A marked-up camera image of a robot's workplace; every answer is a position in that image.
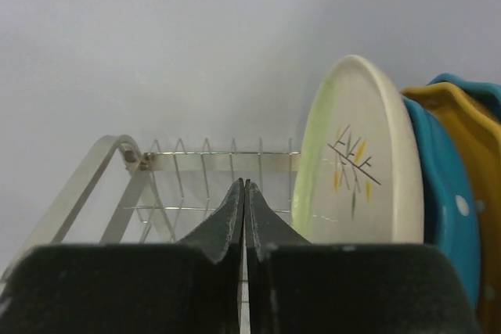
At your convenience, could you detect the stainless steel dish rack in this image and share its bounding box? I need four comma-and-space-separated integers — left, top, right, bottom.
1, 135, 300, 292

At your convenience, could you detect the cream and green floral plate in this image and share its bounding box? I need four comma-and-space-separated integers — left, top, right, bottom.
291, 55, 424, 243

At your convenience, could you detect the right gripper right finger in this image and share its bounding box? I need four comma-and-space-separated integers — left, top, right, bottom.
244, 181, 480, 333

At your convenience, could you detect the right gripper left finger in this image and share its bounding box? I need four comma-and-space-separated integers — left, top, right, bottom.
1, 180, 244, 333

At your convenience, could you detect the yellow polka dot plate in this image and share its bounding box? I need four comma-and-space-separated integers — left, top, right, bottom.
402, 81, 500, 333

